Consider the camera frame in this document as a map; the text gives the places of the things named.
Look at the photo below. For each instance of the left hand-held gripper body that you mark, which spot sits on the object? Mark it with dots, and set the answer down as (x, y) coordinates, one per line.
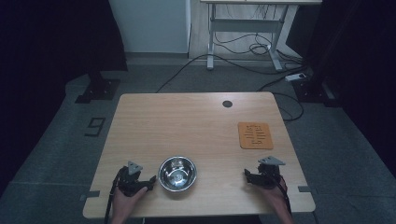
(130, 181)

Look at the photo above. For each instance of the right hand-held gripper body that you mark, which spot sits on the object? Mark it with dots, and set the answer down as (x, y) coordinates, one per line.
(268, 174)

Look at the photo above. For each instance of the person's right hand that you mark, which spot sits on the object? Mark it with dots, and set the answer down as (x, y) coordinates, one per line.
(275, 196)

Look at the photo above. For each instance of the person's left hand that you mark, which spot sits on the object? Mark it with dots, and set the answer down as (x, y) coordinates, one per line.
(126, 203)

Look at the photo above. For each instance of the stainless steel bowl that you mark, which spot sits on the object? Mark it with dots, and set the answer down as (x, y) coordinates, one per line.
(177, 174)

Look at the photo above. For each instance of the orange square mat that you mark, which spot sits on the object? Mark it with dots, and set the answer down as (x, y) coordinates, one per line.
(255, 135)

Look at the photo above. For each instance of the grey tape strip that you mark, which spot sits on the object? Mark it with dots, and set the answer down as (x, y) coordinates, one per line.
(90, 195)
(304, 188)

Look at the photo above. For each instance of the black round table grommet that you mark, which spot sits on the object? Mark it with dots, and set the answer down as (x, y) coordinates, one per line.
(227, 104)

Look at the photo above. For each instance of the black stand base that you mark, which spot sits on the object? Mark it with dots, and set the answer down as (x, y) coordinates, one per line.
(314, 90)
(99, 89)

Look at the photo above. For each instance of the white power strip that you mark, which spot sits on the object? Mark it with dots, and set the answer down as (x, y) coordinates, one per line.
(295, 76)

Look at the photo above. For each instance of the dark curtain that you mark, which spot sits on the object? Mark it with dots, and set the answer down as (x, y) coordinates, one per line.
(358, 62)
(46, 46)

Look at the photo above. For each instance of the white metal-framed desk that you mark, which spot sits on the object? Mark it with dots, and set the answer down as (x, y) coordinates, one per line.
(243, 25)

